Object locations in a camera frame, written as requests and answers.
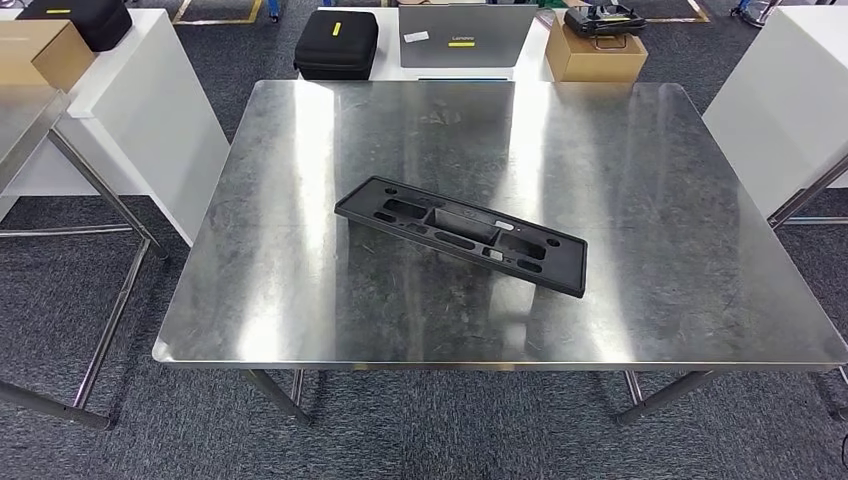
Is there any long black plastic part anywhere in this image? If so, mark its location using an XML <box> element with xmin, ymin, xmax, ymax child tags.
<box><xmin>334</xmin><ymin>175</ymin><xmax>589</xmax><ymax>299</ymax></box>

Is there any stainless steel workbench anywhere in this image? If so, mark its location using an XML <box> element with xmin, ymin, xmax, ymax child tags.
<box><xmin>152</xmin><ymin>79</ymin><xmax>848</xmax><ymax>427</ymax></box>
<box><xmin>0</xmin><ymin>86</ymin><xmax>168</xmax><ymax>432</ymax></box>
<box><xmin>768</xmin><ymin>155</ymin><xmax>848</xmax><ymax>423</ymax></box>

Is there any dark grey pad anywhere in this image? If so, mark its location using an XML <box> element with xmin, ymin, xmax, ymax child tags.
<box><xmin>397</xmin><ymin>3</ymin><xmax>539</xmax><ymax>70</ymax></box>

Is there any black carry case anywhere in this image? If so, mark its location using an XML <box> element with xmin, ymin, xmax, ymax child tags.
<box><xmin>293</xmin><ymin>9</ymin><xmax>380</xmax><ymax>82</ymax></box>

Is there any cardboard box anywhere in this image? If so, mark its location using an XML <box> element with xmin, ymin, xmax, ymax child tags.
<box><xmin>0</xmin><ymin>19</ymin><xmax>97</xmax><ymax>93</ymax></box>
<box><xmin>544</xmin><ymin>16</ymin><xmax>649</xmax><ymax>84</ymax></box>

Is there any black bag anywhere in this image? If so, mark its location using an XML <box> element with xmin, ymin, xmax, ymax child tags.
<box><xmin>16</xmin><ymin>0</ymin><xmax>134</xmax><ymax>53</ymax></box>

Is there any chrome stanchion base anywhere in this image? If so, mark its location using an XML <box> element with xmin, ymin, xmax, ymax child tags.
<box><xmin>728</xmin><ymin>0</ymin><xmax>784</xmax><ymax>29</ymax></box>

